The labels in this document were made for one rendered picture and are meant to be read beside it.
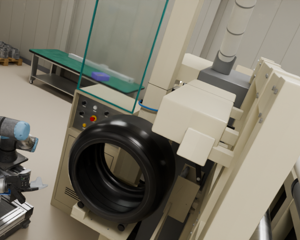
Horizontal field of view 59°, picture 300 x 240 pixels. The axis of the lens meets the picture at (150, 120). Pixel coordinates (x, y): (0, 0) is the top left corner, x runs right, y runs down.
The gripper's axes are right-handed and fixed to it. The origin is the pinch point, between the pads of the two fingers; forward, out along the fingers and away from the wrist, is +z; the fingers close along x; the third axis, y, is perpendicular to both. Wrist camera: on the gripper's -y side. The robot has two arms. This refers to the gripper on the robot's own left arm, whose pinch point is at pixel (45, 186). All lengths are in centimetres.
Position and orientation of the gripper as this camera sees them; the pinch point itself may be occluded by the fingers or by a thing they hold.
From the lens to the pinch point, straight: 163.7
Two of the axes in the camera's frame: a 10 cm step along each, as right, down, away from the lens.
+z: 9.3, 0.2, 3.7
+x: -3.7, -1.1, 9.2
